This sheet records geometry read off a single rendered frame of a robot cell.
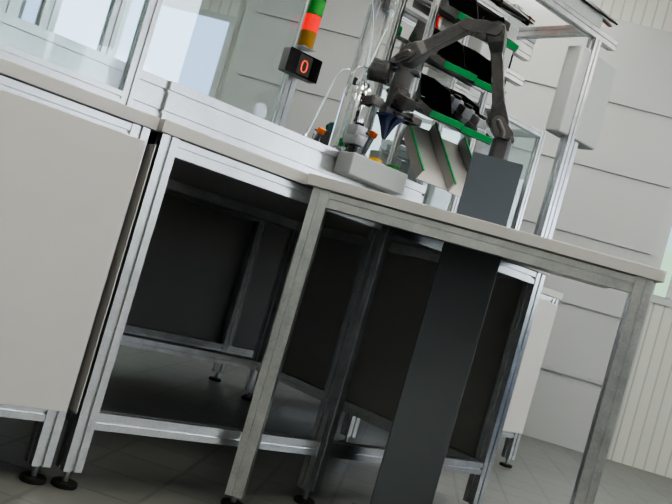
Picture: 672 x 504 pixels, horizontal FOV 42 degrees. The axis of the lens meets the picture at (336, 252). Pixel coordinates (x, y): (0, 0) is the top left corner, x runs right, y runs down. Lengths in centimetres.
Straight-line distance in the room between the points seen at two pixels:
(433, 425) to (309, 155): 79
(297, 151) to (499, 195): 56
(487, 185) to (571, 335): 361
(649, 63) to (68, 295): 489
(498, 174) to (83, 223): 111
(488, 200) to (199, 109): 82
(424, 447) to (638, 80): 421
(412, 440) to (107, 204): 102
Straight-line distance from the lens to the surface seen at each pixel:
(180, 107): 215
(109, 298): 206
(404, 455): 244
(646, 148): 617
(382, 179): 244
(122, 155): 203
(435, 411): 242
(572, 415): 602
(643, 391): 614
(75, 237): 200
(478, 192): 244
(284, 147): 232
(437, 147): 294
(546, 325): 430
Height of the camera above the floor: 61
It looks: 2 degrees up
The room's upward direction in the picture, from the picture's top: 16 degrees clockwise
